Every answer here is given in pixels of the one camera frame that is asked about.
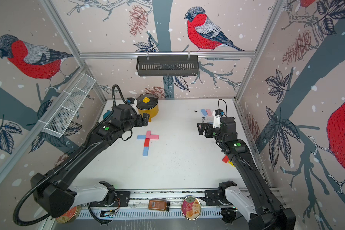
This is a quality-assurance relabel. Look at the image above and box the pink block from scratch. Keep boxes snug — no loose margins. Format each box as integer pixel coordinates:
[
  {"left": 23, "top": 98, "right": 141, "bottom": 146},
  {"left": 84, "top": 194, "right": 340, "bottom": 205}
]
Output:
[
  {"left": 206, "top": 109, "right": 212, "bottom": 117},
  {"left": 146, "top": 130, "right": 151, "bottom": 139},
  {"left": 149, "top": 135, "right": 159, "bottom": 140}
]

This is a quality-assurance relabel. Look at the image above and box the red block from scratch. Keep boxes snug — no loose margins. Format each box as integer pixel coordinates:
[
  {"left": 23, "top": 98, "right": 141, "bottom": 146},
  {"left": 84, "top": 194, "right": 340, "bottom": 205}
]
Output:
[
  {"left": 222, "top": 155, "right": 229, "bottom": 163},
  {"left": 144, "top": 138, "right": 150, "bottom": 147}
]

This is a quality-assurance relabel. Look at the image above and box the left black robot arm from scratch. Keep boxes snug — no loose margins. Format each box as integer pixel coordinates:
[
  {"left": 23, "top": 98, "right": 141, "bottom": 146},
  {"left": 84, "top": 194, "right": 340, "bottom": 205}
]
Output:
[{"left": 13, "top": 98, "right": 150, "bottom": 226}]

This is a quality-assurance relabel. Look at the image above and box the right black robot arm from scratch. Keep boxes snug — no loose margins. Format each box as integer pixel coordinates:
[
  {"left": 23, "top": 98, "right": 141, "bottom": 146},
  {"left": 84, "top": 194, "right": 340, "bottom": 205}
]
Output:
[{"left": 197, "top": 116, "right": 296, "bottom": 230}]

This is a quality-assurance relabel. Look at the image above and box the teal lid jar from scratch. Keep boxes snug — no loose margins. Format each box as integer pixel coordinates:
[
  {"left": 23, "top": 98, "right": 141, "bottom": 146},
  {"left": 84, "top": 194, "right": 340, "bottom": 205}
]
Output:
[{"left": 103, "top": 111, "right": 113, "bottom": 121}]

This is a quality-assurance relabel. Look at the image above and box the glass lid yellow knob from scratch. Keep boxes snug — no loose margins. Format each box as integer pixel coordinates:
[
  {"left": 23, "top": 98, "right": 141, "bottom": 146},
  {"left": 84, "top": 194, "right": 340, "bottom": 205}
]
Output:
[{"left": 136, "top": 94, "right": 159, "bottom": 110}]

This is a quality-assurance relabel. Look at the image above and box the black hanging shelf basket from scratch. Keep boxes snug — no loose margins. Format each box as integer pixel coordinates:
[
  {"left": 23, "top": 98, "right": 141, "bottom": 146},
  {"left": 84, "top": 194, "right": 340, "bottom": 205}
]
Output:
[{"left": 136, "top": 55, "right": 199, "bottom": 77}]

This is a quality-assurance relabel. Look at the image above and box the pink round cup lid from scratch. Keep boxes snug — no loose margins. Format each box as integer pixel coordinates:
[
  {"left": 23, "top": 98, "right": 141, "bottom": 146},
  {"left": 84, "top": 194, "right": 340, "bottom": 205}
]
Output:
[{"left": 181, "top": 195, "right": 201, "bottom": 220}]

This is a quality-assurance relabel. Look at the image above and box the brown packet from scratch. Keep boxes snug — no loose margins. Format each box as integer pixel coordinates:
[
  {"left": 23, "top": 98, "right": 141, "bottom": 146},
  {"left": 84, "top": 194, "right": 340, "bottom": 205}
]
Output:
[{"left": 148, "top": 199, "right": 170, "bottom": 212}]

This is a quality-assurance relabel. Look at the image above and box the red round tin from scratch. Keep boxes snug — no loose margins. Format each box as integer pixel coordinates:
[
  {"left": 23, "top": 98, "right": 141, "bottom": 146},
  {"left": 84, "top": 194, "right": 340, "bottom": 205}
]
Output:
[{"left": 56, "top": 206, "right": 81, "bottom": 224}]

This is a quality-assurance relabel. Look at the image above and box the yellow pot with handle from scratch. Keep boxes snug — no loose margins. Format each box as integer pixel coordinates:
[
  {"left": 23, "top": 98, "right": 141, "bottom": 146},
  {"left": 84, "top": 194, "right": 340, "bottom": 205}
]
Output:
[{"left": 138, "top": 105, "right": 159, "bottom": 122}]

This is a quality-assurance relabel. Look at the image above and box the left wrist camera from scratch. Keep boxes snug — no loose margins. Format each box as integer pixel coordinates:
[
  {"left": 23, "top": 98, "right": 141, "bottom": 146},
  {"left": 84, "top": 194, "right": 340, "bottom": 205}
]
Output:
[{"left": 126, "top": 97, "right": 135, "bottom": 104}]

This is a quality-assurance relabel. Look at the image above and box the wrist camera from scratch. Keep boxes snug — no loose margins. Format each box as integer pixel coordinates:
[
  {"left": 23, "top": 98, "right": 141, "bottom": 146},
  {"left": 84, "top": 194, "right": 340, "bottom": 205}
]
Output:
[
  {"left": 126, "top": 97, "right": 135, "bottom": 104},
  {"left": 213, "top": 109, "right": 225, "bottom": 128}
]

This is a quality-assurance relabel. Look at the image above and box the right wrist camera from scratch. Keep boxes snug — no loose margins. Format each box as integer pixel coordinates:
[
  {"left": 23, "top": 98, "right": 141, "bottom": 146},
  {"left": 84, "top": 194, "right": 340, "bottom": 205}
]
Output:
[{"left": 213, "top": 109, "right": 225, "bottom": 128}]

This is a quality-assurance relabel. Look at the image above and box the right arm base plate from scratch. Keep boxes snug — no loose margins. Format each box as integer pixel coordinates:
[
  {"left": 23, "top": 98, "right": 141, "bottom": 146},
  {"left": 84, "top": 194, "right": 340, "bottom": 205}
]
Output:
[{"left": 202, "top": 190, "right": 233, "bottom": 206}]

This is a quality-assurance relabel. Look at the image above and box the white wire basket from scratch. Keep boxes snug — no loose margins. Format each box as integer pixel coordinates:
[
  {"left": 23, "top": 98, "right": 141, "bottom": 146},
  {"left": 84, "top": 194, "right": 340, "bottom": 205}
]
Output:
[{"left": 42, "top": 73, "right": 96, "bottom": 138}]

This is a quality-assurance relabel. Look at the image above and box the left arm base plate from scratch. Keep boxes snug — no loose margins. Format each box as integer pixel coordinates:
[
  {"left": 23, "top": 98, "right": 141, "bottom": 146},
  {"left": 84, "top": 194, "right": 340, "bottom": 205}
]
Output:
[{"left": 90, "top": 190, "right": 131, "bottom": 208}]

